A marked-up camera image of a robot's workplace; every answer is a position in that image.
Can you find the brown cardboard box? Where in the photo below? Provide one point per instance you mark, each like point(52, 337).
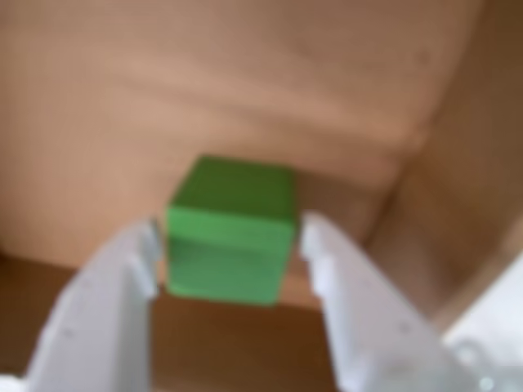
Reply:
point(245, 81)

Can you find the green cube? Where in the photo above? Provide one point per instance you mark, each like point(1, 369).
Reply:
point(229, 253)

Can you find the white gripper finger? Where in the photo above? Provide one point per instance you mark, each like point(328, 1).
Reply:
point(367, 326)
point(98, 326)

